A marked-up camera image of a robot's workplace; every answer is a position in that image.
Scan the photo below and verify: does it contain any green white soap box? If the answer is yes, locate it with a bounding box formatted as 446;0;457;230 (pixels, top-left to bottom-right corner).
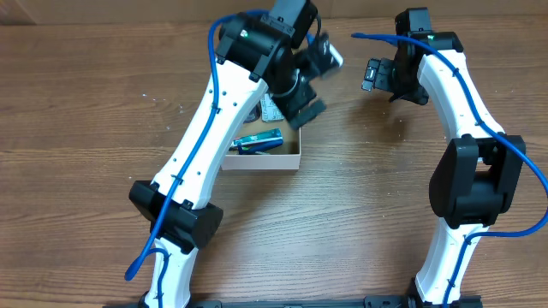
260;93;284;122

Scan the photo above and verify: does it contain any toothpaste tube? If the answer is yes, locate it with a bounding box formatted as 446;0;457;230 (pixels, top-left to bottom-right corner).
231;128;283;147

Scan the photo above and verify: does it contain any clear soap bottle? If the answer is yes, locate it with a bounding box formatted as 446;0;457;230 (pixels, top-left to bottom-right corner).
244;104;262;124

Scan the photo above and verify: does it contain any white cardboard box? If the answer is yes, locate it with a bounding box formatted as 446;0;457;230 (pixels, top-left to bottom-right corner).
221;120;301;170

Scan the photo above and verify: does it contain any blue disposable razor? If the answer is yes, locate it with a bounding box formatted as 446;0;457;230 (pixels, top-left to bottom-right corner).
237;140;283;155

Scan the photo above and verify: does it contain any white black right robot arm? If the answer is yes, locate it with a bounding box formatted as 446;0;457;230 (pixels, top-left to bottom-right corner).
362;8;522;307

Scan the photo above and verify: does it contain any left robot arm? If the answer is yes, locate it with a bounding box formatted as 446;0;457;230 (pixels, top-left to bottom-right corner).
125;1;331;307

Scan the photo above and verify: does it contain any right blue cable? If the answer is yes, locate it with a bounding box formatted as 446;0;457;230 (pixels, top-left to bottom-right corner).
350;32;548;308

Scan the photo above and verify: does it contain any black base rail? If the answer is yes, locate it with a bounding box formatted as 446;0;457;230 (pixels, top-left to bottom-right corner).
102;293;484;308

